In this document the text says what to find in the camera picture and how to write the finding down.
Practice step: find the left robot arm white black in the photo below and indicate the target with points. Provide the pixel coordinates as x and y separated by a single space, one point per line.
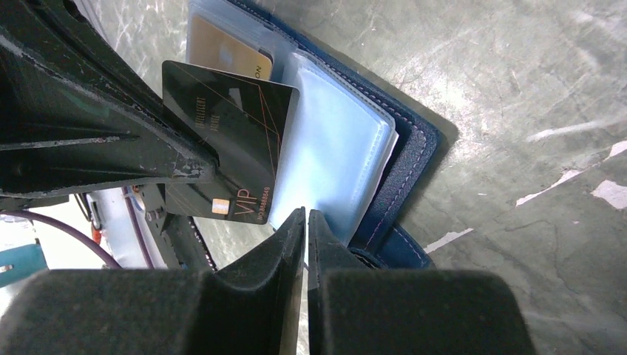
133 221

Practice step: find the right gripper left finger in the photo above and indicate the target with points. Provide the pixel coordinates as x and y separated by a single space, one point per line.
249 307

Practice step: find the orange credit card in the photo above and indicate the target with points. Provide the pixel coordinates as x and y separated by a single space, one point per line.
211 47

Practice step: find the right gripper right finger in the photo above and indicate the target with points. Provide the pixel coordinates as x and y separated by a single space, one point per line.
354 309

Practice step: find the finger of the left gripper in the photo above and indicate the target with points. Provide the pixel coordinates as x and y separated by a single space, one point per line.
75 117

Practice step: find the blue card holder wallet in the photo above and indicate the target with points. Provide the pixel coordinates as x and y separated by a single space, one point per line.
353 152

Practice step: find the black VIP credit card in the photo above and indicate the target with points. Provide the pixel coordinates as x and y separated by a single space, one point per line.
241 121

